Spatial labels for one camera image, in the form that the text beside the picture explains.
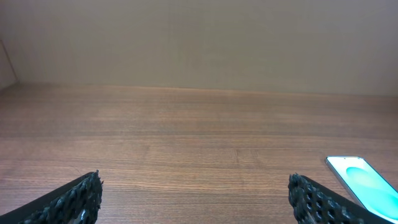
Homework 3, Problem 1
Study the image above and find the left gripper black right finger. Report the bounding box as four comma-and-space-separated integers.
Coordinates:
288, 174, 392, 224

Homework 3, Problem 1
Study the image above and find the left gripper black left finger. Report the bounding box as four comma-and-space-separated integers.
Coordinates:
1, 171, 103, 224

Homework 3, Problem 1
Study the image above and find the blue screen smartphone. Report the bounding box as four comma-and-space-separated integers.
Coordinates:
325, 156, 397, 224

